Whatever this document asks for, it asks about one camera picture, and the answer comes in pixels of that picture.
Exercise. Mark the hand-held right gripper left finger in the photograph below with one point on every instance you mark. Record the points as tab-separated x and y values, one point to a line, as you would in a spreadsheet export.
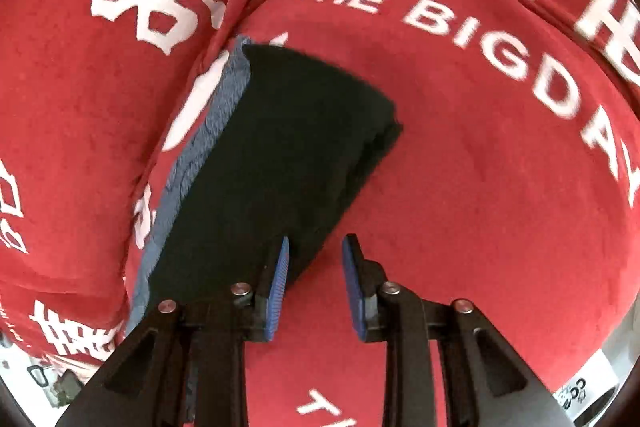
279	289

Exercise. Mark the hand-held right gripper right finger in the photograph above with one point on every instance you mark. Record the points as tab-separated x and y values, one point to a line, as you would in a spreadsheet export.
353	288

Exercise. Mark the red printed sofa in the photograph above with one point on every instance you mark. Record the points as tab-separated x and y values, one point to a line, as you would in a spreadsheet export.
480	217

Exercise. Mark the black pants with blue lining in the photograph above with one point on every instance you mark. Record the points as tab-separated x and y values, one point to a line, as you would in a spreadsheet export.
285	147

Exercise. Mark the white label sticker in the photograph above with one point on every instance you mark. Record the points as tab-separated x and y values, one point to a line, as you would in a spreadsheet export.
580	394

